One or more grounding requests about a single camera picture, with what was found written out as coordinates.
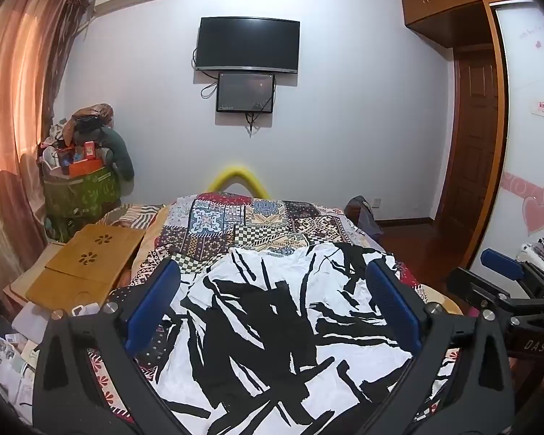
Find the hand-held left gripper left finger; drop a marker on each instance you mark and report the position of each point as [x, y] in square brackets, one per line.
[156, 299]

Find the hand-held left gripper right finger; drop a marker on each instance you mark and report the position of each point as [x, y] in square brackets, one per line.
[394, 299]

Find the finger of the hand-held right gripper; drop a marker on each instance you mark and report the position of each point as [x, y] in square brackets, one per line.
[502, 263]

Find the black and white patterned garment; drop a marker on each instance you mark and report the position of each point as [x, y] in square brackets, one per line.
[272, 326]

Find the wooden lap desk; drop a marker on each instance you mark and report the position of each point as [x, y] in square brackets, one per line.
[86, 258]

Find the dark grey cloth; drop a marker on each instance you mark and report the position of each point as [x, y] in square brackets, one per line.
[365, 217]

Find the striped bed sheet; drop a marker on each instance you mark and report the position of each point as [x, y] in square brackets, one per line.
[133, 215]

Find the patchwork printed blanket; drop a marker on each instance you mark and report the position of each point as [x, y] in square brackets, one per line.
[217, 226]

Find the white plastic bag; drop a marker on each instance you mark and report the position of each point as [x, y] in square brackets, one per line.
[31, 321]

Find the brown wooden door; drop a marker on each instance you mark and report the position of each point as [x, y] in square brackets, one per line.
[473, 136]

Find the white heart-print wardrobe door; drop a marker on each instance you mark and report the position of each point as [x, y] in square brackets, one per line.
[530, 122]

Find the yellow foam tube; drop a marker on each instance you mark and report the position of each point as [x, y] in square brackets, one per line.
[235, 176]

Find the dark green stuffed cloth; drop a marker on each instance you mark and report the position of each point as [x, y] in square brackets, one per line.
[120, 152]

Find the pile of papers and packets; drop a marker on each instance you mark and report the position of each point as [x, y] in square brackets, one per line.
[16, 362]

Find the reddish brown curtain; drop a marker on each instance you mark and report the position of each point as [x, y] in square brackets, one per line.
[13, 122]

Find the wooden overhead cabinet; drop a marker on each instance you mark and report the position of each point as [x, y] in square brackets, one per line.
[453, 0]

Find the white wall socket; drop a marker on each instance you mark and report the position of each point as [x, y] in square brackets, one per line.
[376, 203]

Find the small black wall monitor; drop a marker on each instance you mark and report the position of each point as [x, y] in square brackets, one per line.
[245, 93]

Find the wall-mounted black television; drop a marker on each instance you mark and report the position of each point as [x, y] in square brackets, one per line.
[248, 45]

